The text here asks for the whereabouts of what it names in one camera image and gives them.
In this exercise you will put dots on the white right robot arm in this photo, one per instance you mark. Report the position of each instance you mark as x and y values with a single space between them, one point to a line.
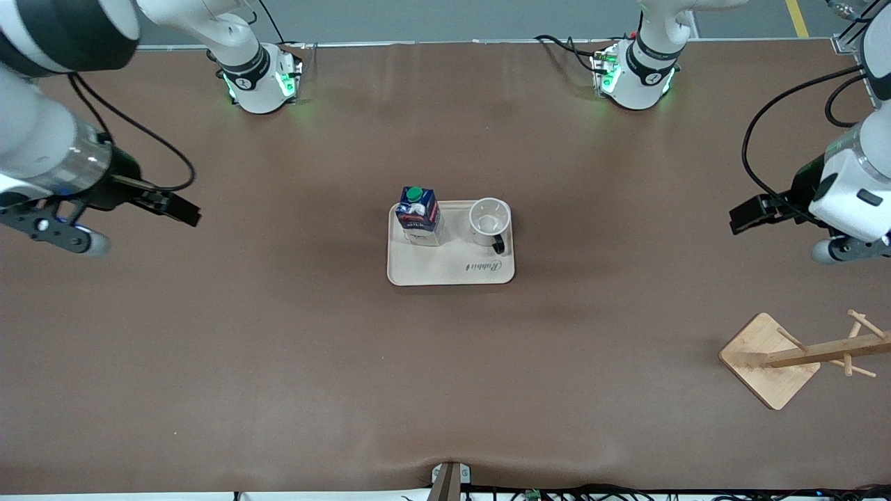
35 139

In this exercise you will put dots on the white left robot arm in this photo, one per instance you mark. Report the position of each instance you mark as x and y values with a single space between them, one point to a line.
637 87

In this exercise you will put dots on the brown table mat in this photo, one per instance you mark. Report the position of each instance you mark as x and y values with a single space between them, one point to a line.
278 383

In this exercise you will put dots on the beige plastic tray bear print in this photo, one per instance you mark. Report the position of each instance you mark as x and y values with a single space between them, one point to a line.
452 268

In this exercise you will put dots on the wooden mug stand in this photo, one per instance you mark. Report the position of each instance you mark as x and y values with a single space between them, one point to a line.
766 362

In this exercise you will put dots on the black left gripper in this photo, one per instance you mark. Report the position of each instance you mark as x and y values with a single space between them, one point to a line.
802 186

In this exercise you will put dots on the grey camera mount clamp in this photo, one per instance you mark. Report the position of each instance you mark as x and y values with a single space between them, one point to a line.
449 480

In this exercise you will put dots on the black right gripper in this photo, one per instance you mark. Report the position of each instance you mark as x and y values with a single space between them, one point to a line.
120 179

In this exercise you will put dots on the blue milk carton green cap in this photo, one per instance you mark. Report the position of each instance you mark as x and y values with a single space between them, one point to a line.
419 217

